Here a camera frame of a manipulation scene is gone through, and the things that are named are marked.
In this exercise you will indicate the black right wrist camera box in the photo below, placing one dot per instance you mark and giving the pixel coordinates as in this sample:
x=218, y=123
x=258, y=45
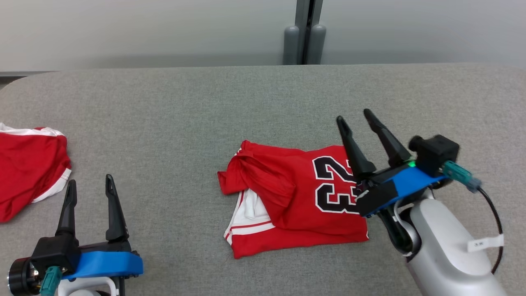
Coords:
x=437, y=154

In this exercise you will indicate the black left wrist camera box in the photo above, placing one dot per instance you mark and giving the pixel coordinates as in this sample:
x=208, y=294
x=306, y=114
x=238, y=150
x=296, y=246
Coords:
x=53, y=253

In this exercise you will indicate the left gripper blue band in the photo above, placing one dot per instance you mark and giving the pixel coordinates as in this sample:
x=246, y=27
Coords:
x=107, y=263

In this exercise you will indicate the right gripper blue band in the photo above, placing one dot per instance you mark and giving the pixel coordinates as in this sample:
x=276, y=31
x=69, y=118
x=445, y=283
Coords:
x=394, y=187

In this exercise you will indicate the red shorts with white trim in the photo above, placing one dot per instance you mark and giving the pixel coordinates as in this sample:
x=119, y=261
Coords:
x=28, y=168

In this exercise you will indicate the grey rounded post foot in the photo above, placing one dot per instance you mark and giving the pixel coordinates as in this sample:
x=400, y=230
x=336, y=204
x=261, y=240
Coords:
x=317, y=45
x=291, y=45

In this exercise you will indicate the grey aluminium partition post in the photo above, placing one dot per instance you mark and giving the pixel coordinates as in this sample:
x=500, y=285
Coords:
x=304, y=16

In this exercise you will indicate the red jersey with number 23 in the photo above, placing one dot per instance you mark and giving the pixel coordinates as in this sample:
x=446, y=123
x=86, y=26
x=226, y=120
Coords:
x=287, y=213

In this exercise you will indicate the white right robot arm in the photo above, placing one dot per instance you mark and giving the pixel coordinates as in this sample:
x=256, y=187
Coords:
x=444, y=246

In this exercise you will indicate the teal right camera connector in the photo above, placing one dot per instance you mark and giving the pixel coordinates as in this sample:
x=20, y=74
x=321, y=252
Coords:
x=460, y=174

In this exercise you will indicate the teal left camera connector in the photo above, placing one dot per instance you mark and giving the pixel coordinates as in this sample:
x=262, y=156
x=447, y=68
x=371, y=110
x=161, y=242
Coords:
x=50, y=281

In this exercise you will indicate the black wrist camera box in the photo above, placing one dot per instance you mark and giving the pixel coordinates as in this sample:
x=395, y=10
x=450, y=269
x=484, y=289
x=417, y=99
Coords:
x=437, y=154
x=53, y=253

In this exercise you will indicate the teal camera connector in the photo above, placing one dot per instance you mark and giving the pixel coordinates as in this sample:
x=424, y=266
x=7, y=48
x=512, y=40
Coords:
x=460, y=174
x=50, y=281

